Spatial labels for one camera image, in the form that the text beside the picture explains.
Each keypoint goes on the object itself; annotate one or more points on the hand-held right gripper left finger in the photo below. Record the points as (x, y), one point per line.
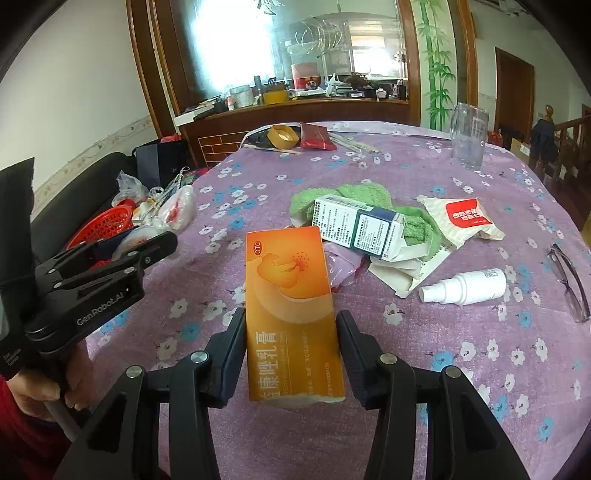
(231, 353)

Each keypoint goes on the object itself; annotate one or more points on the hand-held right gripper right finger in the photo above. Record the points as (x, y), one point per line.
(353, 357)

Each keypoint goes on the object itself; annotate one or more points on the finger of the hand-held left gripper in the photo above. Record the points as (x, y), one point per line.
(115, 273)
(152, 244)

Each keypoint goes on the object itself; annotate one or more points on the orange medicine box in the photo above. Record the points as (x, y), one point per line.
(291, 300)

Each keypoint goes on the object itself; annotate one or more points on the white and blue medicine box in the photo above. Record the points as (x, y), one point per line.
(351, 224)

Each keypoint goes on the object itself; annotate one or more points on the person's left hand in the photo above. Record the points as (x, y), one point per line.
(27, 392)

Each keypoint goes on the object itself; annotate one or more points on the white and red plastic bag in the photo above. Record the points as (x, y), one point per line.
(178, 207)

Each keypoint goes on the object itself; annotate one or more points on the red plastic basket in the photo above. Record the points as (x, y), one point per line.
(101, 226)

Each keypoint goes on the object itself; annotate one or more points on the clear plastic bag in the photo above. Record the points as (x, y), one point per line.
(129, 187)

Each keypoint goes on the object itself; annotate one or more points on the dark shopping bag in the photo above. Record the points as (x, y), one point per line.
(157, 161)

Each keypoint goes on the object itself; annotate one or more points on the pink plastic bag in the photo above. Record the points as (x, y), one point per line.
(342, 267)

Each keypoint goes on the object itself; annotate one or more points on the black sofa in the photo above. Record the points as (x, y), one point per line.
(69, 194)

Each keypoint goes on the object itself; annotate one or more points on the purple floral tablecloth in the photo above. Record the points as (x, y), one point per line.
(461, 346)

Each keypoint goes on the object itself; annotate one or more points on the stack of books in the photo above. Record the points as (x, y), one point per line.
(198, 113)

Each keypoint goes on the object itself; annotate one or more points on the white spray bottle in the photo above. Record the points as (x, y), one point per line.
(475, 284)

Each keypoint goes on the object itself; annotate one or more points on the brown tape roll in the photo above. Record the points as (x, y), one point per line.
(277, 138)

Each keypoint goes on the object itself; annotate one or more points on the green towel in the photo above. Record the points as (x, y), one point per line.
(360, 194)

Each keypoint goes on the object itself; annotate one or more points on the white plastic tub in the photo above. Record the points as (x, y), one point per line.
(241, 97)

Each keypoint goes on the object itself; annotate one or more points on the white packet with red label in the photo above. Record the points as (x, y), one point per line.
(466, 217)

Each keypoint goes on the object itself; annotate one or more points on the yellow box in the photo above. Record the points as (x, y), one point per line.
(275, 97)

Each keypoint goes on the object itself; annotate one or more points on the wooden mirror cabinet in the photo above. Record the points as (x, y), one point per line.
(300, 113)

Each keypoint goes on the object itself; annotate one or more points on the paper-wrapped chopsticks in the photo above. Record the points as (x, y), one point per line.
(355, 144)

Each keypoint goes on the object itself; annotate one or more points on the red box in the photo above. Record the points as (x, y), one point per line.
(304, 76)

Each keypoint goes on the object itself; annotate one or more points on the dark framed eyeglasses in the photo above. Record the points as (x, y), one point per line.
(556, 253)

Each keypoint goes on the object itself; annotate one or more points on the cardboard box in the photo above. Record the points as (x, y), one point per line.
(521, 146)

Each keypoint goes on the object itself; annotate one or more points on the dark jacket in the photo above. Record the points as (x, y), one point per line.
(544, 143)

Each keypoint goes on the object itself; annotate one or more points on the wooden stair railing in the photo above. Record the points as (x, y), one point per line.
(575, 143)

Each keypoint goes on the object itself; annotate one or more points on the brown wooden door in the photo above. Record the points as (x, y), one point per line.
(515, 92)

